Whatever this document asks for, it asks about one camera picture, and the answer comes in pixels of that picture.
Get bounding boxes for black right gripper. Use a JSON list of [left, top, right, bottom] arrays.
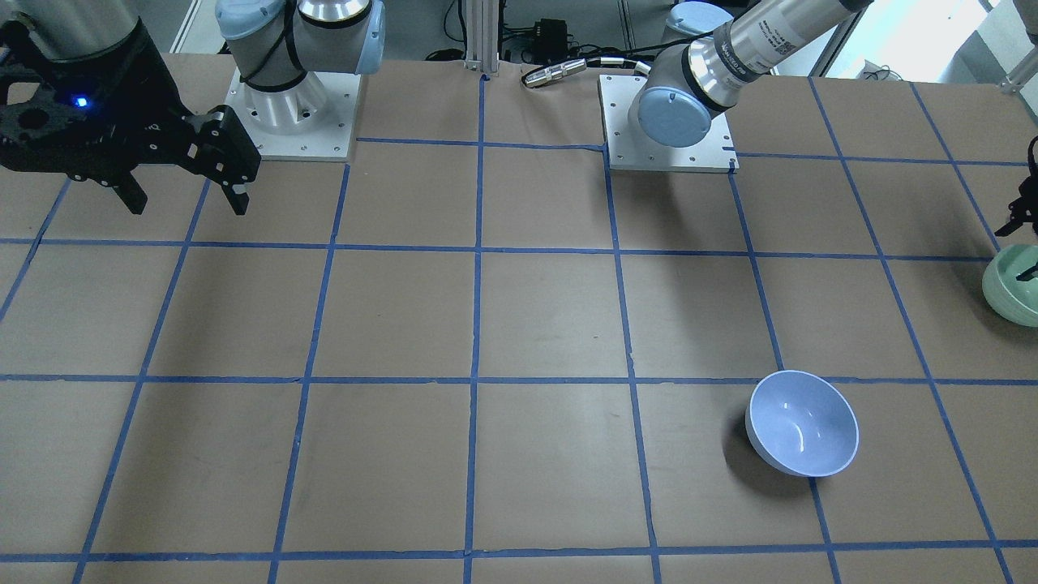
[[2, 19, 260, 216]]

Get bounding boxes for green bowl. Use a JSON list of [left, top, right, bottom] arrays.
[[982, 244, 1037, 328]]

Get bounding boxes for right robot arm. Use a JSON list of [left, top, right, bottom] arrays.
[[2, 1, 385, 216]]

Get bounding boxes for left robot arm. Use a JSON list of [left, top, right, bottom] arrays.
[[600, 1, 1036, 265]]

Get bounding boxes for blue bowl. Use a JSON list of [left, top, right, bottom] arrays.
[[744, 370, 861, 478]]

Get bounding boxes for black power adapter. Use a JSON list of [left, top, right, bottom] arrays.
[[531, 18, 568, 59]]

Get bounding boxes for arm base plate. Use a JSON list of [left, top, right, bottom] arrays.
[[599, 75, 740, 174], [225, 71, 366, 162]]

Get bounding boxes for aluminium frame post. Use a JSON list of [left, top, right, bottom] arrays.
[[459, 0, 500, 78]]

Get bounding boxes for silver cable connector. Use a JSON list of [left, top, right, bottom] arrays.
[[521, 58, 588, 89]]

